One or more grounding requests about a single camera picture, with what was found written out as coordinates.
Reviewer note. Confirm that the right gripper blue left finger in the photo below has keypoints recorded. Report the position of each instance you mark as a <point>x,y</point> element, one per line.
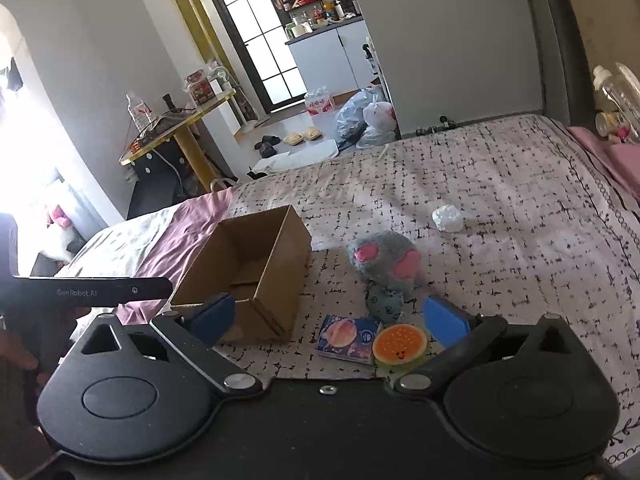
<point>194,333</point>

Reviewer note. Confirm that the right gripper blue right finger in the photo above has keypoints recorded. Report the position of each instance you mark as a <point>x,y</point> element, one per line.
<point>464,337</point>

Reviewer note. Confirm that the orange burger squishy toy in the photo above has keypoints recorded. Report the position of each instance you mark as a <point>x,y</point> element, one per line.
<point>399,344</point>

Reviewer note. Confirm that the grey pink plush mouse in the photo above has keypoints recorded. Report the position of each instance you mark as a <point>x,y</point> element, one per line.
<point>386,258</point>

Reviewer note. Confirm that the white soft ball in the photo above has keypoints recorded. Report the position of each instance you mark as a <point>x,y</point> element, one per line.
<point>448,219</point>

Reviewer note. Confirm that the person's left hand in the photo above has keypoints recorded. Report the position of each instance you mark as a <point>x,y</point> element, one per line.
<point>61,328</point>

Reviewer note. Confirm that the pink plush toy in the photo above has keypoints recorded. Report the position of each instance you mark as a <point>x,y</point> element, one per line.
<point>56,215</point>

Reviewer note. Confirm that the brown cardboard box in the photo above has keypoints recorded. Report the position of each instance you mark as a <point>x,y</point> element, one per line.
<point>259,260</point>

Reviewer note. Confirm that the pink bed sheet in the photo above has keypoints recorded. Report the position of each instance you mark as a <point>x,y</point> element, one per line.
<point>188,230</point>

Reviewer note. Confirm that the patterned white bed cover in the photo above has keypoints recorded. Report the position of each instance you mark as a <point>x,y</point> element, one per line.
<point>542,233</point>

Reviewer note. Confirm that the black speaker cabinet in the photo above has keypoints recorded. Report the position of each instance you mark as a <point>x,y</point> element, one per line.
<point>164,178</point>

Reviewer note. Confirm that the black slippers pair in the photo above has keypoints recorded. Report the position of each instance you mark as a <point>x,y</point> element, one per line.
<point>267,146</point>

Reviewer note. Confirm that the yellow-edged side table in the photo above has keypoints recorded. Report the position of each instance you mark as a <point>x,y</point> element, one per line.
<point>181,132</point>

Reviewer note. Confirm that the left yellow slipper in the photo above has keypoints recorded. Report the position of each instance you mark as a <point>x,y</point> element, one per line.
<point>293,139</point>

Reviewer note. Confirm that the yellow slipper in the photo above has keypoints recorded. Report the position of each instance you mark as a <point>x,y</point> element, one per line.
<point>311,134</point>
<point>293,139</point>

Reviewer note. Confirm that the clear plastic water bottle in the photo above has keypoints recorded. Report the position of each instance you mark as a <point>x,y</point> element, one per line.
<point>139,112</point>

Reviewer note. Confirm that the white floor mat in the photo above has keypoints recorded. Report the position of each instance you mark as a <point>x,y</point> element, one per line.
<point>311,154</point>

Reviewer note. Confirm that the right yellow slipper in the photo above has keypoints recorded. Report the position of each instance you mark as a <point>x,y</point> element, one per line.
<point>311,134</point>

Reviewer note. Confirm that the white red plastic bag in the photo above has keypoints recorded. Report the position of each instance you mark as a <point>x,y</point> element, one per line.
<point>381,125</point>

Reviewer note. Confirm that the grey-blue garbage bag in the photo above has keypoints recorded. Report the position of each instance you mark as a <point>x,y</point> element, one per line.
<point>349,119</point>

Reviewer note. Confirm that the red white bottle pack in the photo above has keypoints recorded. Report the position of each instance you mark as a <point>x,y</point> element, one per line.
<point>319,101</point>

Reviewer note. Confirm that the clear baby bottle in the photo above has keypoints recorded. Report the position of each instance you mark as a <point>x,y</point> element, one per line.
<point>621,88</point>

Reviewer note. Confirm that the white kitchen cabinet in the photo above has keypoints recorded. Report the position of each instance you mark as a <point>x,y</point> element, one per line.
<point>332,57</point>

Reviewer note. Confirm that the black framed glass door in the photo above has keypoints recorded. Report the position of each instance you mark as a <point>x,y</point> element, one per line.
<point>259,39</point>

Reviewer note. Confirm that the brown cardboard sheet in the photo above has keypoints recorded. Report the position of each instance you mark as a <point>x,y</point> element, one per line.
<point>593,33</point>

